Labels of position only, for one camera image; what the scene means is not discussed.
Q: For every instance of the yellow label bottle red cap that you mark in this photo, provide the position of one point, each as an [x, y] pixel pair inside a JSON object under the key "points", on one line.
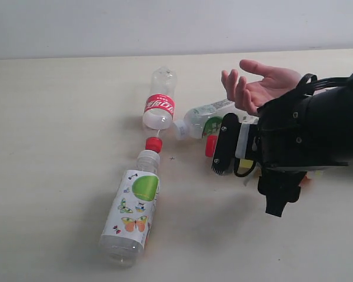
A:
{"points": [[210, 145]]}

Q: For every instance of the clear cola bottle red label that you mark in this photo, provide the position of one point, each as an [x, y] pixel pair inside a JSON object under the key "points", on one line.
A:
{"points": [[159, 107]]}

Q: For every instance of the person's open hand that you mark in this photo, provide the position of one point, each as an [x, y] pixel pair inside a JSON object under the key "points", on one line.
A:
{"points": [[249, 97]]}

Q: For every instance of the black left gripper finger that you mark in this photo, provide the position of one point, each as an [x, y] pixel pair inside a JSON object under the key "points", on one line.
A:
{"points": [[279, 189]]}

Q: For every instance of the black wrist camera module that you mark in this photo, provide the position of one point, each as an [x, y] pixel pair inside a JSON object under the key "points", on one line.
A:
{"points": [[234, 152]]}

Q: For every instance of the clear bottle butterfly label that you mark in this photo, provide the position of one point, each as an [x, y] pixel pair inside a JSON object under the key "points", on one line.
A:
{"points": [[129, 220]]}

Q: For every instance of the white yogurt drink bottle green label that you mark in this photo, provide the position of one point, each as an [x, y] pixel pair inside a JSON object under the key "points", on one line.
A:
{"points": [[206, 120]]}

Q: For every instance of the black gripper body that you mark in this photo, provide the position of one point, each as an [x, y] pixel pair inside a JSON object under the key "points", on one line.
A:
{"points": [[280, 138]]}

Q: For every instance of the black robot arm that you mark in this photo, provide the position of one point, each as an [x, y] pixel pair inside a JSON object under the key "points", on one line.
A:
{"points": [[309, 128]]}

